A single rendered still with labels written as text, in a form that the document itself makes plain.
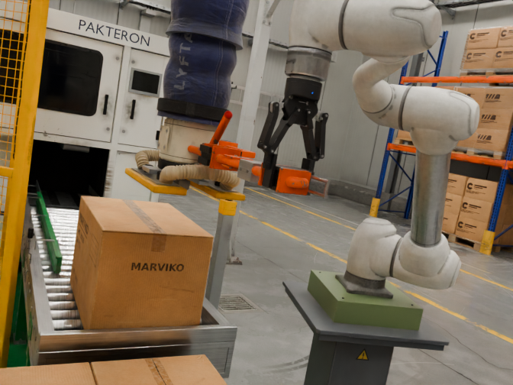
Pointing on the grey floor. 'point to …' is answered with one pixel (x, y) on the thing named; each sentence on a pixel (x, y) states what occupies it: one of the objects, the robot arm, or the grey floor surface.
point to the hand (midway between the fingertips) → (287, 176)
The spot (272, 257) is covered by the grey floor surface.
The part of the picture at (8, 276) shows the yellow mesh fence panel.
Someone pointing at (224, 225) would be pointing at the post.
